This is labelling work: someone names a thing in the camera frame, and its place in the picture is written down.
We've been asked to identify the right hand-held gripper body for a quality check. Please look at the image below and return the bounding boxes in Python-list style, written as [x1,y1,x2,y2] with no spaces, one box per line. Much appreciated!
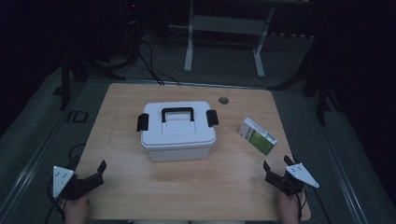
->
[264,162,320,197]

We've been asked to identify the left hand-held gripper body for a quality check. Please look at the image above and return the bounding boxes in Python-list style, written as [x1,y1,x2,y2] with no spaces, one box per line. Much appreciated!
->
[51,165,105,201]

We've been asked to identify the green and white medicine box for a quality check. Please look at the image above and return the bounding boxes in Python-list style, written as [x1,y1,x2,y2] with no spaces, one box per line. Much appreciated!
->
[238,117,278,157]

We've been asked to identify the white plastic storage box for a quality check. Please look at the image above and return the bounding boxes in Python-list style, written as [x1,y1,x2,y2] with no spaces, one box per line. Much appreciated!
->
[141,141,217,163]

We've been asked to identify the white lid with black handle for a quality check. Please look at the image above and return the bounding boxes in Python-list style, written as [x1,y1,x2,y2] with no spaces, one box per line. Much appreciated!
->
[136,100,219,149]

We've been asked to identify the person's left hand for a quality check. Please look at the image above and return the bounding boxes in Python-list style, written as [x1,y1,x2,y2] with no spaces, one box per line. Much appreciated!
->
[63,194,92,224]

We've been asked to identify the person's right hand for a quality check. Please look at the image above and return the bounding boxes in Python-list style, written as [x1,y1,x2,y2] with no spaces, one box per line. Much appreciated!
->
[277,189,304,224]

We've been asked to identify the black stand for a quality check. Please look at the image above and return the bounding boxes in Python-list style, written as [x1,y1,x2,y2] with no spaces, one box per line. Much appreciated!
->
[266,46,344,127]
[51,46,126,112]

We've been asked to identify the dark equipment with red light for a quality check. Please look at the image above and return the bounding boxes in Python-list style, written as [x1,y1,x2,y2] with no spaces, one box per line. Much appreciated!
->
[122,0,143,63]

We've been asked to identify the left hand-held gripper cable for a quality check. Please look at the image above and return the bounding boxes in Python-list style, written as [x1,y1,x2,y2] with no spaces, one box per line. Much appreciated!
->
[43,142,87,224]

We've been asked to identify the hand-held gripper cable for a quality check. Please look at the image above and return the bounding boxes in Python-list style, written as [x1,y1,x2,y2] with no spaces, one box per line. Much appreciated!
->
[43,142,87,224]
[293,157,332,224]

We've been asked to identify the right hand-held gripper cable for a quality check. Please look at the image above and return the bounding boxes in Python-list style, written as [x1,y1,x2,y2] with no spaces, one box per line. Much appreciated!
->
[293,157,332,224]

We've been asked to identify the black floor cables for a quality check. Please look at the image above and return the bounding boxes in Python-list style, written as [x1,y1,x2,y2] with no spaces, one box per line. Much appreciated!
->
[136,40,182,87]

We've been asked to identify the white metal stand frame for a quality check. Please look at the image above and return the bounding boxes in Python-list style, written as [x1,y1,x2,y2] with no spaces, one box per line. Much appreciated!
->
[182,0,276,79]

